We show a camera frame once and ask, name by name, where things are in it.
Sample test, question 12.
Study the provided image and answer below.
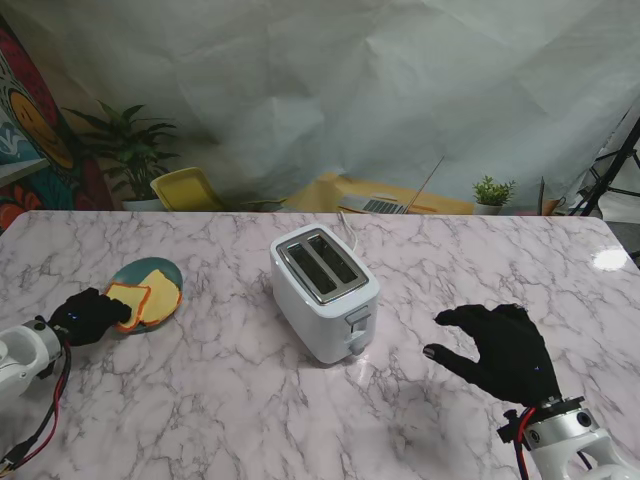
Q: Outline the yellow toast slice orange crust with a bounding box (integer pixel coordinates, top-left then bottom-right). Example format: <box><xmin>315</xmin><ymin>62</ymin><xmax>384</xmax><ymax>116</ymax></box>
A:
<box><xmin>139</xmin><ymin>269</ymin><xmax>184</xmax><ymax>325</ymax></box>
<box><xmin>105</xmin><ymin>282</ymin><xmax>153</xmax><ymax>335</ymax></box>

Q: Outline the black tripod stand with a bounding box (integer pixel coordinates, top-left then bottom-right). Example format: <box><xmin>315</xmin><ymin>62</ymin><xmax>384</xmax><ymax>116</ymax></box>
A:
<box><xmin>567</xmin><ymin>107</ymin><xmax>640</xmax><ymax>219</ymax></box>

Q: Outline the red black arm cable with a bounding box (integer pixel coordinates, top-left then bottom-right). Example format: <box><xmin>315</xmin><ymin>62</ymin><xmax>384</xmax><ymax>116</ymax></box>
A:
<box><xmin>499</xmin><ymin>407</ymin><xmax>539</xmax><ymax>480</ymax></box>
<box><xmin>0</xmin><ymin>339</ymin><xmax>72</xmax><ymax>474</ymax></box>

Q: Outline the teal round plate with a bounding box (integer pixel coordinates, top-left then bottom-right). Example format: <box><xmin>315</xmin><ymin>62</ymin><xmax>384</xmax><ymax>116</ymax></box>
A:
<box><xmin>103</xmin><ymin>257</ymin><xmax>185</xmax><ymax>335</ymax></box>

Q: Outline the yellow plastic chair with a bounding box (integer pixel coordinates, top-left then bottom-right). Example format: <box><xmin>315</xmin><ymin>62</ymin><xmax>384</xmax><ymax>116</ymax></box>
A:
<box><xmin>149</xmin><ymin>167</ymin><xmax>227</xmax><ymax>212</ymax></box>

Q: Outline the colourful mural panel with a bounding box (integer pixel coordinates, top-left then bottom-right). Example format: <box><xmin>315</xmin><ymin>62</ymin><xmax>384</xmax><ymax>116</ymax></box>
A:
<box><xmin>0</xmin><ymin>14</ymin><xmax>109</xmax><ymax>234</ymax></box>

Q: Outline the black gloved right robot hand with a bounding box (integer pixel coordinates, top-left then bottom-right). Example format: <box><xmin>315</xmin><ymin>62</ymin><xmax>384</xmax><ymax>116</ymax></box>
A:
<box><xmin>423</xmin><ymin>303</ymin><xmax>561</xmax><ymax>409</ymax></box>

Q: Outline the white crumpled backdrop sheet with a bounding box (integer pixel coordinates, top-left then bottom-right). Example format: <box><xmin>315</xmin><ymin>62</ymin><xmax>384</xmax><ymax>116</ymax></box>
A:
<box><xmin>0</xmin><ymin>0</ymin><xmax>640</xmax><ymax>216</ymax></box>

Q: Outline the white two-slot toaster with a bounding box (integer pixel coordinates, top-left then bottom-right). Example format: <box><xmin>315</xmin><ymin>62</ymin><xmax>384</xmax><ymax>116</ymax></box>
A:
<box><xmin>269</xmin><ymin>223</ymin><xmax>380</xmax><ymax>365</ymax></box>

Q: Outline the small green potted plant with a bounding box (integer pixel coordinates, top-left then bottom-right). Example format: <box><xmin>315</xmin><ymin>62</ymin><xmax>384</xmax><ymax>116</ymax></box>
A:
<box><xmin>471</xmin><ymin>174</ymin><xmax>516</xmax><ymax>216</ymax></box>

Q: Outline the silver open laptop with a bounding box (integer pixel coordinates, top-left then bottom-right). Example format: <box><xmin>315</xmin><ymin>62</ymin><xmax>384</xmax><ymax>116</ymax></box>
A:
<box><xmin>337</xmin><ymin>155</ymin><xmax>445</xmax><ymax>215</ymax></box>

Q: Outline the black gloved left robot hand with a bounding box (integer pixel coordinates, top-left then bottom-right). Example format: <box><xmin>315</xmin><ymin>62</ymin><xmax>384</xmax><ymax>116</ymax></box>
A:
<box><xmin>53</xmin><ymin>287</ymin><xmax>134</xmax><ymax>347</ymax></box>

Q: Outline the white toaster power cord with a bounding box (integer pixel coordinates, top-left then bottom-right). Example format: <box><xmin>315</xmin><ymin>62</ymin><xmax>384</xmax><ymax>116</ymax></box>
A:
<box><xmin>337</xmin><ymin>209</ymin><xmax>361</xmax><ymax>251</ymax></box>

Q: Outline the large green potted plant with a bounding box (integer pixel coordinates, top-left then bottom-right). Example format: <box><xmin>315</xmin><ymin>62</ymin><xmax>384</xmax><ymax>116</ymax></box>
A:
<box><xmin>62</xmin><ymin>99</ymin><xmax>180</xmax><ymax>212</ymax></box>

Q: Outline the red black right arm cable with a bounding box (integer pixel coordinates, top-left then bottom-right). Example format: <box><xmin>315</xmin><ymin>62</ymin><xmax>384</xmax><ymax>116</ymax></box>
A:
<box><xmin>499</xmin><ymin>407</ymin><xmax>539</xmax><ymax>480</ymax></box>

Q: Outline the red black left arm cable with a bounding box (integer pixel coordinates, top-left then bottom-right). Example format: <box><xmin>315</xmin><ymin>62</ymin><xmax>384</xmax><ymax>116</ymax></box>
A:
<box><xmin>0</xmin><ymin>339</ymin><xmax>72</xmax><ymax>474</ymax></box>

